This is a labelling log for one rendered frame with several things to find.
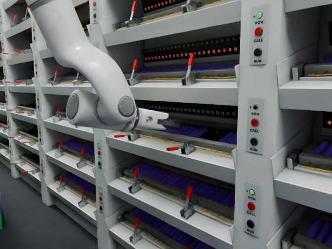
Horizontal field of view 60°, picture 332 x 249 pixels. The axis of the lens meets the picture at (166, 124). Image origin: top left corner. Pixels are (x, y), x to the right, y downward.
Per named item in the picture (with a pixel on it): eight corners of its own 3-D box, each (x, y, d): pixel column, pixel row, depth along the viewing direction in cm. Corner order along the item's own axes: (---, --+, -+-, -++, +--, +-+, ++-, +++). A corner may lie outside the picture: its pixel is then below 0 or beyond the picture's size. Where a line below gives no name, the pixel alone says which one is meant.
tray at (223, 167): (238, 185, 70) (232, 150, 67) (108, 146, 115) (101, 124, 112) (277, 149, 82) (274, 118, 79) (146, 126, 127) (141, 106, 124)
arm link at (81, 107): (132, 96, 72) (111, 101, 78) (84, 85, 63) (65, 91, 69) (130, 130, 71) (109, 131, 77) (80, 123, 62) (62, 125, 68)
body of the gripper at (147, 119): (140, 103, 73) (172, 110, 80) (118, 101, 80) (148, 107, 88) (135, 132, 72) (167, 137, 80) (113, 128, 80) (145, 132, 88)
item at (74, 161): (98, 186, 124) (88, 159, 120) (47, 160, 169) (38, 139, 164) (134, 165, 136) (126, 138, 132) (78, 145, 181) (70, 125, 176)
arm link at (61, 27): (92, -22, 58) (147, 113, 66) (58, 6, 70) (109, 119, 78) (53, -17, 53) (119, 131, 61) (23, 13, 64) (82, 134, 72)
